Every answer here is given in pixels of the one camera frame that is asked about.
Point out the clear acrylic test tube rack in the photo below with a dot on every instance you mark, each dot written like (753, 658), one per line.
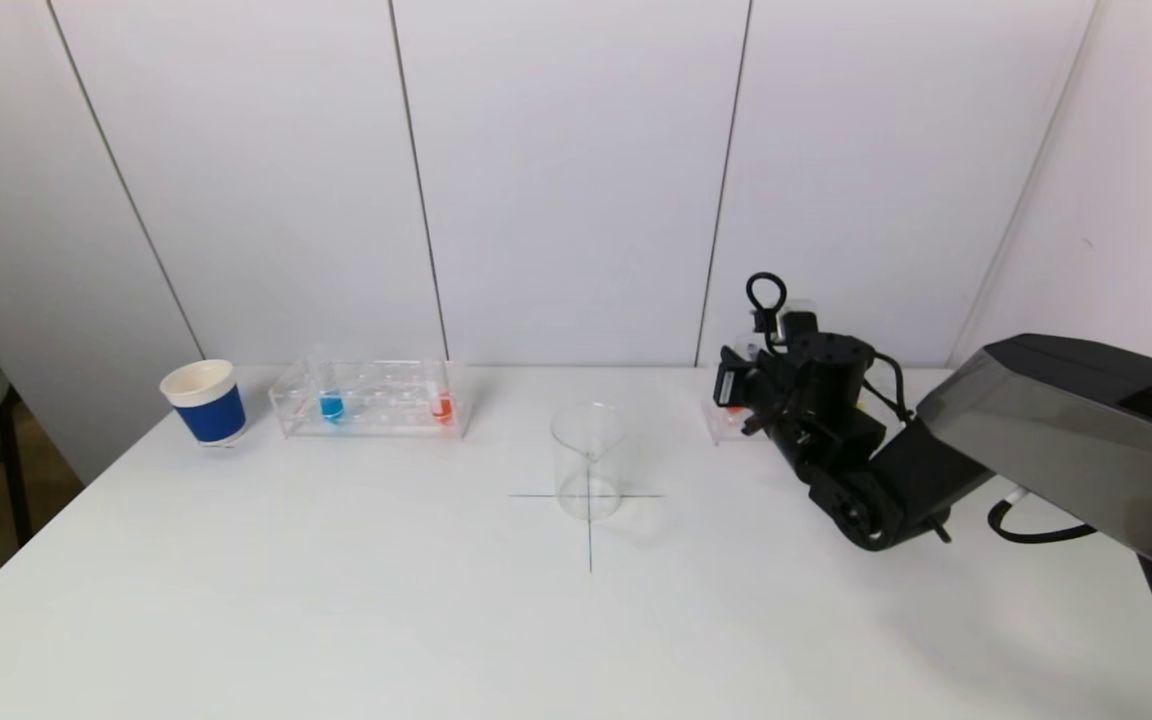
(726, 430)
(386, 405)

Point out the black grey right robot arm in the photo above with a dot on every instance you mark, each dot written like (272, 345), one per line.
(1056, 440)

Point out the clear glass beaker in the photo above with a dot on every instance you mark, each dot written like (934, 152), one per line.
(588, 470)

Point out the blue pigment test tube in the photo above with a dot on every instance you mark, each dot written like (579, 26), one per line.
(332, 408)

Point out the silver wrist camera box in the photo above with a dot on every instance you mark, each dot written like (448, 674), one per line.
(801, 326)

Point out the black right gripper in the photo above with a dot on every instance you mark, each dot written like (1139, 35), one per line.
(728, 385)

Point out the blue white paper cup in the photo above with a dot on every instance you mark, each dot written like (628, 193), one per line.
(211, 415)

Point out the red pigment test tube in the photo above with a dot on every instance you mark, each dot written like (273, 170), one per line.
(733, 408)
(443, 408)

